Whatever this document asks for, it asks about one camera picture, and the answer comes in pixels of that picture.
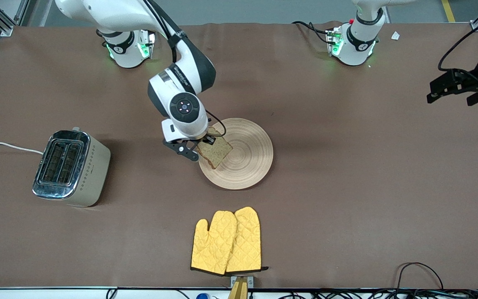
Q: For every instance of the beige chrome two-slot toaster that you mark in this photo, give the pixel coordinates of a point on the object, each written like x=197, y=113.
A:
x=77, y=174

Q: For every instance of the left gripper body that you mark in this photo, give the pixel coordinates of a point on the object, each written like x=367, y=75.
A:
x=470, y=82

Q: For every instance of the yellow quilted oven mitt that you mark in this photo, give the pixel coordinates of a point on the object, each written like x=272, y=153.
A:
x=214, y=245
x=247, y=241

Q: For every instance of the round light wooden plate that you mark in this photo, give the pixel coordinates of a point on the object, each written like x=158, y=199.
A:
x=249, y=158

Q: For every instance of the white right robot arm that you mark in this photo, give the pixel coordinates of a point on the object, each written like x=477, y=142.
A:
x=110, y=12

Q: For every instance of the brown table cover mat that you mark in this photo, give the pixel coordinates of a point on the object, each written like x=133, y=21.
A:
x=347, y=145

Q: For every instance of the brown bread slice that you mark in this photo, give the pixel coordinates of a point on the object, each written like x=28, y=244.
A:
x=218, y=153

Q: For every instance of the blue cap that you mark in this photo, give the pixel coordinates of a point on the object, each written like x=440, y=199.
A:
x=202, y=296

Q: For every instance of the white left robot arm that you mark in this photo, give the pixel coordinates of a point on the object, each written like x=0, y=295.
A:
x=359, y=41

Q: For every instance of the small white paper scrap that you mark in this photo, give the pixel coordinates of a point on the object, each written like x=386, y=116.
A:
x=395, y=35

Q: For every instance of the small metal bracket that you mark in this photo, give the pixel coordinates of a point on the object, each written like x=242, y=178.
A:
x=250, y=281

